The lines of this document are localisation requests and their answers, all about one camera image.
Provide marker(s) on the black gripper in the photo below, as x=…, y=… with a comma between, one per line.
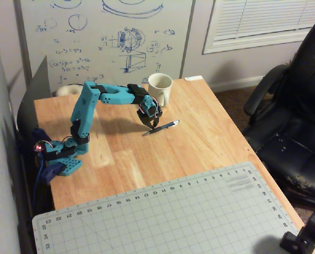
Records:
x=147, y=119

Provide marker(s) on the dark blue ballpoint pen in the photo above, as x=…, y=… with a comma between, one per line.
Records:
x=165, y=126

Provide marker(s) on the blue robot arm with base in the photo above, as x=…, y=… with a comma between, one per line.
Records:
x=83, y=113

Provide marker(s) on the cream ceramic mug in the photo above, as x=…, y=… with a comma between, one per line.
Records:
x=163, y=95

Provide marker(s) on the white whiteboard eraser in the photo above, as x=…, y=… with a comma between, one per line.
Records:
x=193, y=78

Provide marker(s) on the whiteboard with blue drawings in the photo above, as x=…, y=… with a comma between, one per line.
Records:
x=93, y=53

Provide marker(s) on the white tape roll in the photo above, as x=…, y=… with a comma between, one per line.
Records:
x=66, y=90

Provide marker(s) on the grey gridded cutting mat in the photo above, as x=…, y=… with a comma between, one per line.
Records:
x=146, y=219

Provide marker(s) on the dark blue table clamp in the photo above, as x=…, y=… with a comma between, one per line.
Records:
x=52, y=172

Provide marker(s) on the black motor controller board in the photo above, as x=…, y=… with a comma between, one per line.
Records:
x=38, y=146

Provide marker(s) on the grey flat panel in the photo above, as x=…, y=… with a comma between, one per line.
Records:
x=38, y=87

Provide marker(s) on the black leather office chair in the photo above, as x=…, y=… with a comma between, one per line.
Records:
x=292, y=132

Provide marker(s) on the white window blinds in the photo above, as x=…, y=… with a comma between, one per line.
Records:
x=252, y=18

